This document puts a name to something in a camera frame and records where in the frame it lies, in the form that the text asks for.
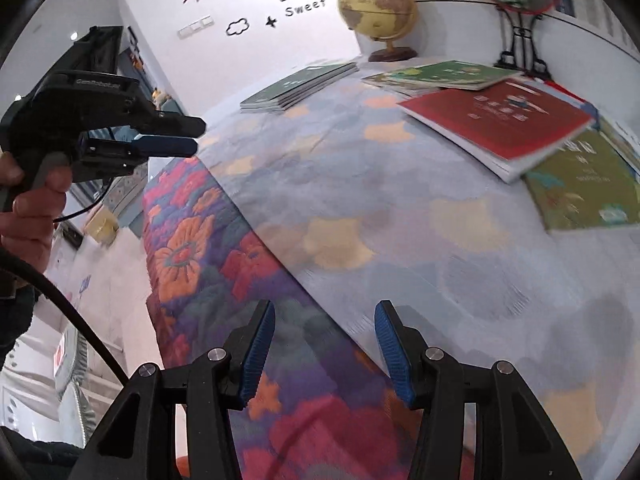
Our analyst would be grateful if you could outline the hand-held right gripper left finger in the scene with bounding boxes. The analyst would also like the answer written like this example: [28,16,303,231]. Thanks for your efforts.
[67,300,277,480]

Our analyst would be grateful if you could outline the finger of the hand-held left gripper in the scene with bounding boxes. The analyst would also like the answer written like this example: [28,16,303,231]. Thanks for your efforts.
[134,111,207,137]
[80,132,200,166]

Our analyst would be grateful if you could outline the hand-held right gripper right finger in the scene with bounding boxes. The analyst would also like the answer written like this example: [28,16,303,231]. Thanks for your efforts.
[373,299,584,480]

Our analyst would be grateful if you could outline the teal paperback book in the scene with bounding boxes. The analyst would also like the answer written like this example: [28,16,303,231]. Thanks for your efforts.
[240,61,359,107]

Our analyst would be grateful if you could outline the olive green insect book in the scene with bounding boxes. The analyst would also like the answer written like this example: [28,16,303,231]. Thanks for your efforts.
[521,130,640,234]

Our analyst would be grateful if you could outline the red paperback book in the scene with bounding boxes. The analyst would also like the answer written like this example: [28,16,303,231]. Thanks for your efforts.
[396,79,597,184]

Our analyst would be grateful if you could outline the green paperback book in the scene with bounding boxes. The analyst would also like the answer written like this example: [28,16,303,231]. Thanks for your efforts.
[386,61,523,92]

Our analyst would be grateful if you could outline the person's left forearm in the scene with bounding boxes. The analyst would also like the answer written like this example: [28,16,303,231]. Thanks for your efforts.
[0,260,41,376]

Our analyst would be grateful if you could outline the person's left hand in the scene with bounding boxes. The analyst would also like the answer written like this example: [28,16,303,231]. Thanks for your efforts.
[0,152,73,281]

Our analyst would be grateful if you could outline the purple floral cloth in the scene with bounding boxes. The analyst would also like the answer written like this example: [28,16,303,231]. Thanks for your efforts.
[141,157,451,480]

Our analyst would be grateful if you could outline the yellow desk globe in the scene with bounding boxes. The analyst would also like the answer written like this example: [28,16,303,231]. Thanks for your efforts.
[337,0,420,62]

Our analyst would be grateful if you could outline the black fan stand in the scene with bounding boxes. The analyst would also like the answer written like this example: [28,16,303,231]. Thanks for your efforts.
[495,7,553,82]

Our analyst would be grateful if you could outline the row of white wall switches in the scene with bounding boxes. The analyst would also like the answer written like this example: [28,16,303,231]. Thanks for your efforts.
[177,16,215,40]

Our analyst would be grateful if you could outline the black cable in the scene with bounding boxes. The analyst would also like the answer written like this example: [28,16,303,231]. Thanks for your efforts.
[0,246,130,387]
[52,182,108,223]

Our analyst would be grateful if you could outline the black lettering wall sticker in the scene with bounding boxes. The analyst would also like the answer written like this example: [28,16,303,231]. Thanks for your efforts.
[276,0,328,18]

